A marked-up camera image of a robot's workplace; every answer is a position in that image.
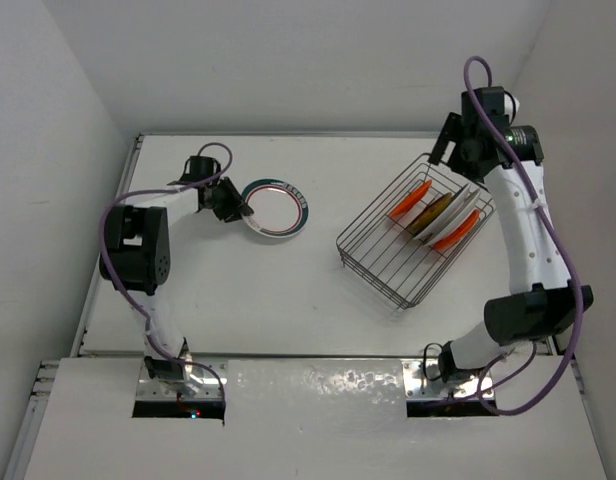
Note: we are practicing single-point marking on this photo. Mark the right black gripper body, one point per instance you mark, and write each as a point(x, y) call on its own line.
point(457, 154)

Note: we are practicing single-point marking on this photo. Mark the near orange plate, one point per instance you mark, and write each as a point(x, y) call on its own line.
point(459, 233)

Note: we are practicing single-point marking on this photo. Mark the wire dish rack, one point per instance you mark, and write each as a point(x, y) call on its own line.
point(379, 249)

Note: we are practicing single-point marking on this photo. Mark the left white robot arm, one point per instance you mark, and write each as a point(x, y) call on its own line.
point(135, 254)

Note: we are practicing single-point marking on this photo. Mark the metal base plate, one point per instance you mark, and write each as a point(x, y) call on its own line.
point(421, 384)
point(197, 379)

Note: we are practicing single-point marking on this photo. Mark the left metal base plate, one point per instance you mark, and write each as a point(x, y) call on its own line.
point(197, 379)

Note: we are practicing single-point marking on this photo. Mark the yellow plate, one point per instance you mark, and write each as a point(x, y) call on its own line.
point(429, 214)

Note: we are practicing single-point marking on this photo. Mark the green rimmed white plate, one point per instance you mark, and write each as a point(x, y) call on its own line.
point(457, 203)
point(279, 209)

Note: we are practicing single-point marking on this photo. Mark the far orange plate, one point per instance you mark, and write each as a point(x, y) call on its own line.
point(411, 200)

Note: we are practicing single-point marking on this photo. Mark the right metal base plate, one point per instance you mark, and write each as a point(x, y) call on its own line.
point(421, 384)

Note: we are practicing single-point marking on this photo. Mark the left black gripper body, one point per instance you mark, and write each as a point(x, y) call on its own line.
point(218, 195)

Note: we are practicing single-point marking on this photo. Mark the orange plate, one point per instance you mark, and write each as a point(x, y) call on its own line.
point(459, 233)
point(411, 200)

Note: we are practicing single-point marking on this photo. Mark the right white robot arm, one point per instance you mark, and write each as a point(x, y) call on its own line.
point(508, 161)

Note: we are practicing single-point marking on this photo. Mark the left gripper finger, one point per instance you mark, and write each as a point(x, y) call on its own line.
point(229, 216)
point(234, 200)

